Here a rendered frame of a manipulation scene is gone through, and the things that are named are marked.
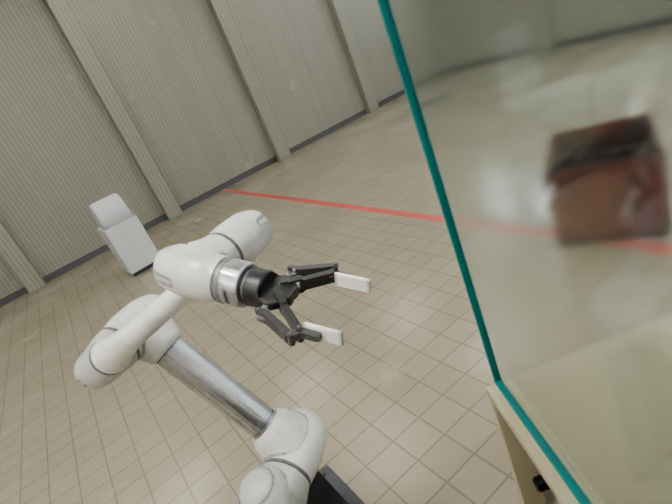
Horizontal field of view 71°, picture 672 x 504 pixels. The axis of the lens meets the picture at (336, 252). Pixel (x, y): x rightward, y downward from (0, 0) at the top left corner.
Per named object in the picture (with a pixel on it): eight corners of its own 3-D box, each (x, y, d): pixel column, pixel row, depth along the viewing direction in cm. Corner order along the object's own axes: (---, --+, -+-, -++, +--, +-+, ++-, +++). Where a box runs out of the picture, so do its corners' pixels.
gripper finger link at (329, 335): (304, 320, 78) (302, 324, 78) (343, 330, 76) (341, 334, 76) (306, 333, 80) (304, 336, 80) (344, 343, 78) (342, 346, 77)
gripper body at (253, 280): (265, 286, 94) (306, 296, 91) (242, 315, 88) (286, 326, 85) (258, 256, 90) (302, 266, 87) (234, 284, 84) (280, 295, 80)
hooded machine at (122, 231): (123, 271, 754) (81, 205, 708) (154, 254, 775) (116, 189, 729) (130, 279, 700) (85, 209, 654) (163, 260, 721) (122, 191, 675)
